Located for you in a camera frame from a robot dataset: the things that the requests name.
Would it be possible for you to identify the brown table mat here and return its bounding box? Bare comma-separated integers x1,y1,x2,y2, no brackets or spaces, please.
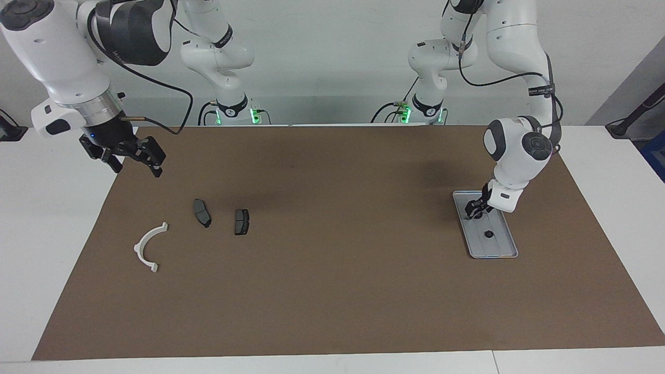
31,125,665,362

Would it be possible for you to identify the black clamp stand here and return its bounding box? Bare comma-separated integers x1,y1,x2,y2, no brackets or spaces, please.
0,109,28,142

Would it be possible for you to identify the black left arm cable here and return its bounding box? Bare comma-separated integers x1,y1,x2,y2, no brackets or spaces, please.
452,0,565,152

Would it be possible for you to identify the silver metal tray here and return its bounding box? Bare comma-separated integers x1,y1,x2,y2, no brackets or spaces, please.
452,190,519,259

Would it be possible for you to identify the curved grey brake pad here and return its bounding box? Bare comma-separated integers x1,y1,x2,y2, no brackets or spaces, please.
193,199,212,229

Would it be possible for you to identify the blue bin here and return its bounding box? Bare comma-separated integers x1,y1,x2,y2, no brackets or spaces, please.
640,143,665,182

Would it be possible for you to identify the black base cable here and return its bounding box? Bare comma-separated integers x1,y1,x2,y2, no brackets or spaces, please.
370,78,419,124
197,101,221,126

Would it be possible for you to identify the white semicircular bracket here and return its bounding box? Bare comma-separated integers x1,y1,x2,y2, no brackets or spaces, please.
134,222,169,274

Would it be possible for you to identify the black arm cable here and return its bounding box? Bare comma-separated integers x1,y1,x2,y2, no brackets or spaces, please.
87,0,194,136
452,0,565,152

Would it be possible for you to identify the black pole stand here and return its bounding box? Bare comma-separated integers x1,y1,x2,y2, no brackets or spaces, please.
605,83,665,139

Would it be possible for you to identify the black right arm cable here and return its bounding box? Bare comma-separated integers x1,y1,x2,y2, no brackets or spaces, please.
87,0,194,136

